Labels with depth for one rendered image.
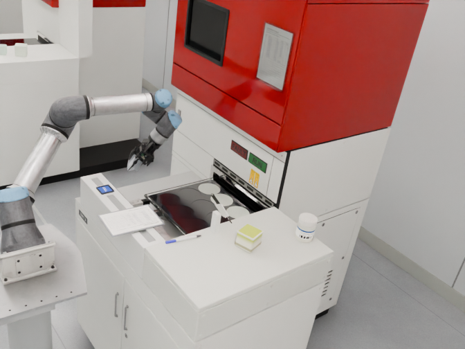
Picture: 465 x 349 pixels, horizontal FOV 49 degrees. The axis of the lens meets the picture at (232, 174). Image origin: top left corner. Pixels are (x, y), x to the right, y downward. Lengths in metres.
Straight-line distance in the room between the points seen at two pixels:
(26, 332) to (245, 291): 0.86
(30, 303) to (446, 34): 2.60
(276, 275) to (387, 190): 1.98
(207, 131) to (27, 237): 1.00
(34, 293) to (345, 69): 1.42
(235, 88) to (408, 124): 1.59
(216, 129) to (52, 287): 1.02
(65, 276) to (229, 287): 0.61
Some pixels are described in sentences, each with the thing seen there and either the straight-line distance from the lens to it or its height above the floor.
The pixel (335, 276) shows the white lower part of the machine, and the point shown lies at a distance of 2.93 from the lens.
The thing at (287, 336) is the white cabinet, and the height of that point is 0.60.
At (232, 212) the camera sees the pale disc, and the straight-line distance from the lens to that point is 2.20.
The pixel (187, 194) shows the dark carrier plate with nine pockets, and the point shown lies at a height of 0.90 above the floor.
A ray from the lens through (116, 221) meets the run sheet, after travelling 1.96.
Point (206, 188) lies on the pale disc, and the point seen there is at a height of 0.90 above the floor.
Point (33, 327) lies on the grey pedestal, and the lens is 2.12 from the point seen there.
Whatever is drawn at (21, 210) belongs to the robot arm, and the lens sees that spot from 1.93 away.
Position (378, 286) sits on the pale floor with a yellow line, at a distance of 3.53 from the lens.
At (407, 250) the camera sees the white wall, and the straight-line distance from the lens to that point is 3.71.
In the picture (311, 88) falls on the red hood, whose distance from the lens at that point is 2.00.
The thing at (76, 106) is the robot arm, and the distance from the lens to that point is 2.07.
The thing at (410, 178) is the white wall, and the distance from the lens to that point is 3.54.
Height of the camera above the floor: 2.09
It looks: 28 degrees down
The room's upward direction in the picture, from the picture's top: 9 degrees clockwise
